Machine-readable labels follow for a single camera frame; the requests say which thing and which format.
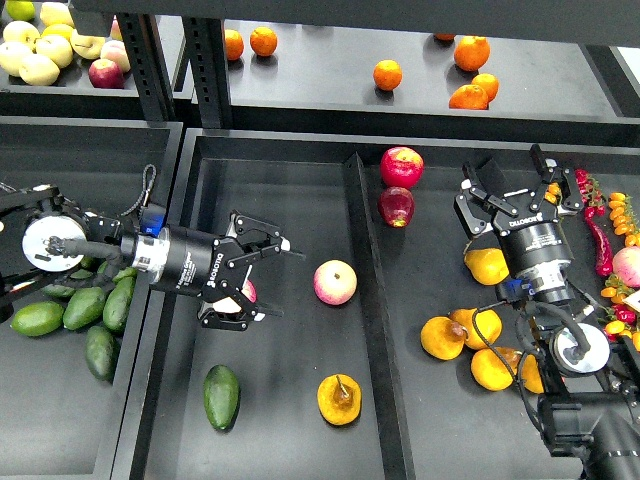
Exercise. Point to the red apple upper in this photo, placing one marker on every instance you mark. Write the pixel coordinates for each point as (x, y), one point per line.
(401, 167)

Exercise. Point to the orange centre shelf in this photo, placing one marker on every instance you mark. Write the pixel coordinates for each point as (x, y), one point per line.
(387, 75)

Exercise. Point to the yellow pear top pile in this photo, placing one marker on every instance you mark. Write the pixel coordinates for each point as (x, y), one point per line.
(488, 323)

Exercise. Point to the green avocado far left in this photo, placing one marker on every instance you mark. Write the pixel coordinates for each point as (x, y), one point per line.
(38, 319)

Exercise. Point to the pink apple centre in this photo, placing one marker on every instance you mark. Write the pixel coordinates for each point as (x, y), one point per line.
(335, 282)

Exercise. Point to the yellow pear pile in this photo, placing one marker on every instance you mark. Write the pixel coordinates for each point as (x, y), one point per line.
(494, 369)
(488, 323)
(443, 338)

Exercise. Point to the orange front shelf right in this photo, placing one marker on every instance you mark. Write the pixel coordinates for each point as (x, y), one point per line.
(470, 97)

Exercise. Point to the red apple on shelf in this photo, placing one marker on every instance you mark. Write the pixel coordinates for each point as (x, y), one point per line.
(106, 74)

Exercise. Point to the orange shelf left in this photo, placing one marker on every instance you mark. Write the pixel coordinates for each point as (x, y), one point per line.
(263, 41)

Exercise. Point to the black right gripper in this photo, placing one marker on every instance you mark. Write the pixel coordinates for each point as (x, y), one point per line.
(527, 241)

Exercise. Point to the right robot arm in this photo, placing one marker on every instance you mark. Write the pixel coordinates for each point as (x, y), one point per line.
(589, 406)

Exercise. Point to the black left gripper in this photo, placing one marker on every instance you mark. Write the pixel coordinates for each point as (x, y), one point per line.
(183, 260)

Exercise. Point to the yellow pear with stem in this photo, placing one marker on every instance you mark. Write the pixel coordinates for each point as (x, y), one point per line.
(339, 399)

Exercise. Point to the dark red apple lower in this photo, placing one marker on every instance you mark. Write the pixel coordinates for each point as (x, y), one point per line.
(396, 206)

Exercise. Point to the pink apple right edge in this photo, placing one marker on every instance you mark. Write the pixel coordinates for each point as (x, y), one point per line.
(626, 266)

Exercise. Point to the orange cherry tomato vine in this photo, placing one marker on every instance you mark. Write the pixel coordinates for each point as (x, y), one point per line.
(624, 221)

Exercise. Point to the black tray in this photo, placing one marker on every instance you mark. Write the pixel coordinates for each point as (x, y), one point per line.
(420, 418)
(57, 420)

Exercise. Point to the large orange shelf right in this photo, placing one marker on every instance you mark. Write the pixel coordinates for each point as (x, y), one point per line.
(472, 52)

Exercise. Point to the pink apple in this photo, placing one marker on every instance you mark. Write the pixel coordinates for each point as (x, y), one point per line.
(335, 282)
(228, 305)

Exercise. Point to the pink apple left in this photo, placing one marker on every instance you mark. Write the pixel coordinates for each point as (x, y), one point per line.
(228, 305)

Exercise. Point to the black left tray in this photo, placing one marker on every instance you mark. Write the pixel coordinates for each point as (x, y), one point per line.
(57, 420)

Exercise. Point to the yellow pear bottom pile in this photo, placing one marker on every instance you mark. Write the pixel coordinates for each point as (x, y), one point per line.
(494, 369)

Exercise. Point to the yellow pear left pile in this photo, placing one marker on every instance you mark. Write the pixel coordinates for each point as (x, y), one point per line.
(443, 338)

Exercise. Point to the yellow pear lone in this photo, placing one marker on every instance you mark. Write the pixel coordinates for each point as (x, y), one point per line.
(487, 265)

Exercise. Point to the black centre tray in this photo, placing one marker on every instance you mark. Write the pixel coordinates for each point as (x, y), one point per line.
(420, 418)

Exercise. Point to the dark green avocado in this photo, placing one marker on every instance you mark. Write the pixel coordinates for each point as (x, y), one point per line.
(221, 396)

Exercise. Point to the red chili pepper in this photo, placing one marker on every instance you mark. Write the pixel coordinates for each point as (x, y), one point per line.
(603, 252)

